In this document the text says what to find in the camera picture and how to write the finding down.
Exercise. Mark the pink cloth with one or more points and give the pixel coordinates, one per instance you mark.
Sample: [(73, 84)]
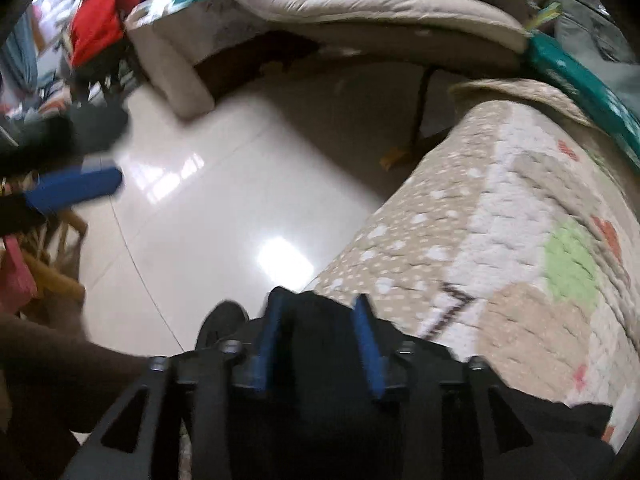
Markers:
[(15, 275)]

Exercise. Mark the wooden chair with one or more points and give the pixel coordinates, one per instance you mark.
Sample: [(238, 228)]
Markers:
[(60, 260)]

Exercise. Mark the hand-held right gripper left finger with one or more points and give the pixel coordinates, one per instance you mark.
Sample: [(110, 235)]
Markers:
[(272, 330)]

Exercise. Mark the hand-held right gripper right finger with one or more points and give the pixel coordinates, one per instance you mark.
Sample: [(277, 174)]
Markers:
[(369, 355)]

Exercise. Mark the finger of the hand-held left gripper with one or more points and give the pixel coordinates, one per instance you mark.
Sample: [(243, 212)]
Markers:
[(85, 132), (75, 191)]

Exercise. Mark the printed quilted blanket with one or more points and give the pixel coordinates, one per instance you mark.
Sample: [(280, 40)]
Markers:
[(510, 210)]

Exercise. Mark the person's leg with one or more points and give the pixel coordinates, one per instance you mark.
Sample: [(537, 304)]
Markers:
[(50, 385)]

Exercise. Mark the beige sofa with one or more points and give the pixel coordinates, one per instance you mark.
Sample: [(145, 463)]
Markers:
[(175, 60)]

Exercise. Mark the black pants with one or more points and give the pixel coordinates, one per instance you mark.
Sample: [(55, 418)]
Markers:
[(320, 370)]

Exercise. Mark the person's black shoe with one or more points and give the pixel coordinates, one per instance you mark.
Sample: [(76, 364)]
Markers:
[(222, 322)]

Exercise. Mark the grey bag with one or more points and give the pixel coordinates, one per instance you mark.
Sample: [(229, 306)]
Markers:
[(595, 30)]

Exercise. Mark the dark stand leg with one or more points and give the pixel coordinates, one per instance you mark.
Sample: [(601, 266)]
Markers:
[(421, 105)]

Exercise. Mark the long teal box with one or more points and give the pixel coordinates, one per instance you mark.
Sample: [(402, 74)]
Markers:
[(580, 85)]

